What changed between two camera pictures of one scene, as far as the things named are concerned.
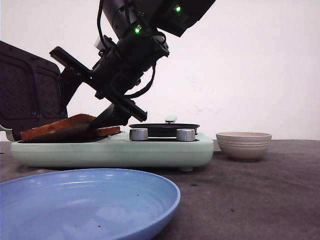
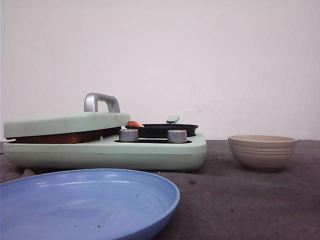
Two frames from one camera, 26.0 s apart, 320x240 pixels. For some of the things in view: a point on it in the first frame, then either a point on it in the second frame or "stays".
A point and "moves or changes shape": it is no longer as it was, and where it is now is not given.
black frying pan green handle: x=168 y=129 stays
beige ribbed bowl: x=243 y=145 moves or changes shape
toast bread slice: x=78 y=120 → x=69 y=137
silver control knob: x=185 y=134 → x=177 y=136
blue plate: x=85 y=204 stays
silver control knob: x=138 y=134 → x=128 y=135
